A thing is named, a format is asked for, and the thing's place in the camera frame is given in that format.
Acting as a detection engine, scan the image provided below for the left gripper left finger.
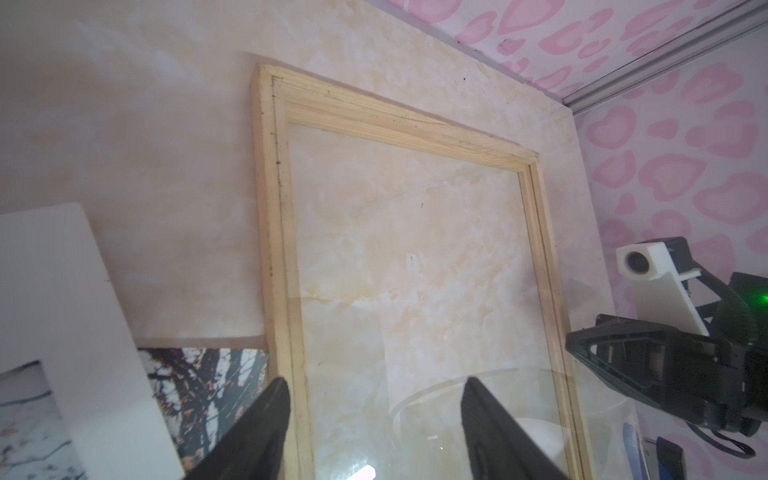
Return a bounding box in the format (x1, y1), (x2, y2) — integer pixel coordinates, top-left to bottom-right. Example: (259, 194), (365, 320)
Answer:
(185, 377), (291, 480)

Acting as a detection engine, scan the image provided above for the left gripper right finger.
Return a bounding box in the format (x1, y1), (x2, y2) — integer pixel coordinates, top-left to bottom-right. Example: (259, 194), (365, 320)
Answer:
(460, 377), (567, 480)

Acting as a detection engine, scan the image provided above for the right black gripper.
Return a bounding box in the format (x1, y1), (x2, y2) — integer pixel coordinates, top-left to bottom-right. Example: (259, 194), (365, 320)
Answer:
(565, 272), (767, 436)

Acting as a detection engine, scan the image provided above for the clear acrylic sheet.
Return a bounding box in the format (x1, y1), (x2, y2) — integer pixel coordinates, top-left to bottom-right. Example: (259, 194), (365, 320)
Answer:
(287, 365), (649, 480)

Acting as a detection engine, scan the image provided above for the white mat board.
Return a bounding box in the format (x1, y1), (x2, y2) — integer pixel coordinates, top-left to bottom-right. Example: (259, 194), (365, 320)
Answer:
(1, 203), (184, 479)

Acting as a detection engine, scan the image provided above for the light wooden picture frame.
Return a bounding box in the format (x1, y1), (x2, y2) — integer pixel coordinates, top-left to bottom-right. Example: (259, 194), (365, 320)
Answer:
(250, 63), (597, 479)

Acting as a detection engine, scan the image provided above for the autumn forest photo print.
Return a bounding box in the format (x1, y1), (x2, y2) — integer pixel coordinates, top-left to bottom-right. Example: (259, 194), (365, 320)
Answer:
(1, 347), (268, 479)

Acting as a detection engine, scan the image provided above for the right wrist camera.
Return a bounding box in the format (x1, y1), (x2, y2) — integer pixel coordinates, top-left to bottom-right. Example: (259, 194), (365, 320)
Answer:
(616, 237), (708, 336)

